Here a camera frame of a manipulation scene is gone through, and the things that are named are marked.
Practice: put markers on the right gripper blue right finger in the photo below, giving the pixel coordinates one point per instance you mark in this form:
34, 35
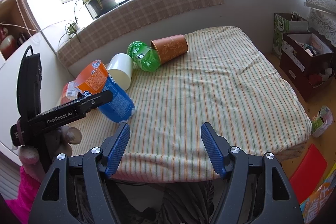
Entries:
216, 147

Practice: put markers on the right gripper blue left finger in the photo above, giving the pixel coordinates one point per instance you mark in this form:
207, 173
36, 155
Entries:
115, 148

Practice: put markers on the orange blue paper cup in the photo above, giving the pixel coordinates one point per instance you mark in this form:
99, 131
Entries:
94, 79

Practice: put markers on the pink sleeve forearm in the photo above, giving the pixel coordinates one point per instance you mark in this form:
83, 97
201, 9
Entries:
27, 191

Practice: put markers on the white plastic cup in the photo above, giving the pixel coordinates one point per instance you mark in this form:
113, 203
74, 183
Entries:
120, 69

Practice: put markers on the left hand light glove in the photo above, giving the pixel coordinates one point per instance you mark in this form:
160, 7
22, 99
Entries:
57, 141

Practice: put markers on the white cabinet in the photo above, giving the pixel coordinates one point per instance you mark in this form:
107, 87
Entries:
54, 77

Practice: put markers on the striped table cloth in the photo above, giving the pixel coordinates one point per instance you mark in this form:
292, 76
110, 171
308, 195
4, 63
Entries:
225, 80

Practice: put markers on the red flat folder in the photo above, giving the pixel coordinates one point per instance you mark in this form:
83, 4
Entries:
308, 174

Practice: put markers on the small hanging plantlet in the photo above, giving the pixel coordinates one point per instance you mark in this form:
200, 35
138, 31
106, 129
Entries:
71, 31

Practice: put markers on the crumpled snack packet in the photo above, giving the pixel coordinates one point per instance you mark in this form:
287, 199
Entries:
321, 121

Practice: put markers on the colourful book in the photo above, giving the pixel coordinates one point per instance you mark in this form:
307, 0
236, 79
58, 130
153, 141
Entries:
316, 201

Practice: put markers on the dark cardboard box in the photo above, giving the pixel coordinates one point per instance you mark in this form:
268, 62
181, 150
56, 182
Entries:
308, 61

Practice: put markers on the green white paper bag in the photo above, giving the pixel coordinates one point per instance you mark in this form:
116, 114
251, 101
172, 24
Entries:
286, 23

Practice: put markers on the plaid windowsill cloth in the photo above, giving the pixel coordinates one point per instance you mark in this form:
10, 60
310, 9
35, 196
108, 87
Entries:
131, 16

